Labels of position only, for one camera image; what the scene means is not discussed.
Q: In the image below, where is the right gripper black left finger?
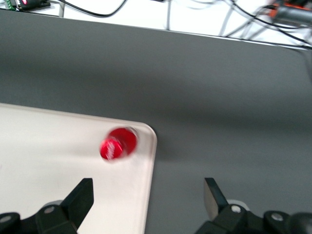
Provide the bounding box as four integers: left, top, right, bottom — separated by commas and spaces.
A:
0, 177, 95, 234

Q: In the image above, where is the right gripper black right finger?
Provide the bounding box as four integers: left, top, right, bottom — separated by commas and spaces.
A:
195, 177, 312, 234

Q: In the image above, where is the red soda can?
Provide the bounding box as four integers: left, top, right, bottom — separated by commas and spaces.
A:
99, 125, 139, 164

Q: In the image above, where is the white plastic tray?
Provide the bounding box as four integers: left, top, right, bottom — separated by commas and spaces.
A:
0, 102, 157, 234

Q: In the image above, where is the grey table mat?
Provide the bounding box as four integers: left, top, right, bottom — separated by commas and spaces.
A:
0, 8, 312, 234

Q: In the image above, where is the black device with red label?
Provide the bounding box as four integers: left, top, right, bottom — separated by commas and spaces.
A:
4, 0, 51, 12

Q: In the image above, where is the orange and grey tool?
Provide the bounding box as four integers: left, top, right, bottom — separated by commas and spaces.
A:
264, 0, 312, 25

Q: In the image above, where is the black looping cable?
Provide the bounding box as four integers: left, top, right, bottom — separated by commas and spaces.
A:
58, 0, 126, 18

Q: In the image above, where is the grey curved cable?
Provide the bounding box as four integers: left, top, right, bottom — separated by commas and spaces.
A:
218, 4, 234, 37

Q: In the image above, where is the long black cable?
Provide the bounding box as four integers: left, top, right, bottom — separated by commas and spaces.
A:
225, 0, 312, 47

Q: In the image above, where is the grey straight cable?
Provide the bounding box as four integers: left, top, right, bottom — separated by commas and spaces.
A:
165, 0, 171, 31

